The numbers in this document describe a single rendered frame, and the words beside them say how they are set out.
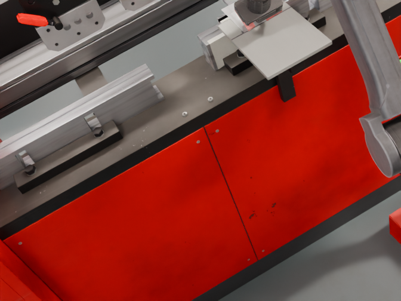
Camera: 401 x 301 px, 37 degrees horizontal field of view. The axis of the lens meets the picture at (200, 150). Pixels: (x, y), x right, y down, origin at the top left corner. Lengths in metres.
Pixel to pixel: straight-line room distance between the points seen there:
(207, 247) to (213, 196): 0.23
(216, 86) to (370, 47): 0.80
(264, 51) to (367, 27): 0.64
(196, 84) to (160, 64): 1.54
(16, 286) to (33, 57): 0.66
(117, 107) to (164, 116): 0.13
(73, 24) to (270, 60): 0.47
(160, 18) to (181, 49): 1.40
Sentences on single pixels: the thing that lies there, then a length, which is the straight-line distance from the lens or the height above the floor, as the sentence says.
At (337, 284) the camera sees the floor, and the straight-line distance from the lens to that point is 2.19.
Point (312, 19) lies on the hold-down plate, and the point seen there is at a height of 0.91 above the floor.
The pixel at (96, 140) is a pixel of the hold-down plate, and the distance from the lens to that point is 1.57.
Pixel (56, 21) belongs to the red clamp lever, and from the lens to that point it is 1.36.
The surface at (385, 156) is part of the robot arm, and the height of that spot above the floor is 1.25.
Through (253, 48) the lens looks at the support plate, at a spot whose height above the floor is 1.00.
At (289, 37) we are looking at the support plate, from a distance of 1.50.
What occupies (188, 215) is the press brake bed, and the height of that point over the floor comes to 0.53.
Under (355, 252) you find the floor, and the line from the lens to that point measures 2.24.
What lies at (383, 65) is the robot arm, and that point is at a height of 1.35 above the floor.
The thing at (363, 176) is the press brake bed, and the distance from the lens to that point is 2.15.
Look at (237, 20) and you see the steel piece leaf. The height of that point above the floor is 1.00.
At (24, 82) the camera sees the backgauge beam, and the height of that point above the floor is 0.96.
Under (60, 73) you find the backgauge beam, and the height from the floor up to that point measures 0.93.
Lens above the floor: 1.95
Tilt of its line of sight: 47 degrees down
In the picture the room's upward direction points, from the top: 23 degrees counter-clockwise
